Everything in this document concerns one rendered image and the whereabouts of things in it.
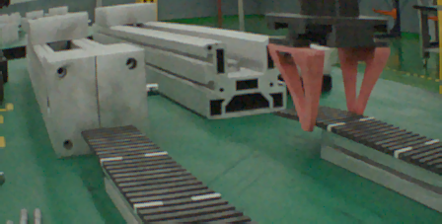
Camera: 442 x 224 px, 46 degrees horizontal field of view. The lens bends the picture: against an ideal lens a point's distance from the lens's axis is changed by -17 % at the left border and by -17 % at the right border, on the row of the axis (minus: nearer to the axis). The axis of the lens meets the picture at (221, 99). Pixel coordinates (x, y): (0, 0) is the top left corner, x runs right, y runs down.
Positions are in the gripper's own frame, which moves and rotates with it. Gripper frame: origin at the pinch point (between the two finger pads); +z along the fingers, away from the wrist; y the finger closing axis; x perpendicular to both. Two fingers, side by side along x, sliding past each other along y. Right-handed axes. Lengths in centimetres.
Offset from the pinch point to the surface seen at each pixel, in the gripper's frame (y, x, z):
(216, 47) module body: 3.4, -19.0, -4.7
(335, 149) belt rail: 1.1, 2.6, 2.2
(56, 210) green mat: 25.6, 4.5, 3.5
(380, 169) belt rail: 1.4, 10.1, 2.1
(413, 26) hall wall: -732, -812, 46
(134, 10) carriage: -1, -76, -8
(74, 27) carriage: 16, -51, -7
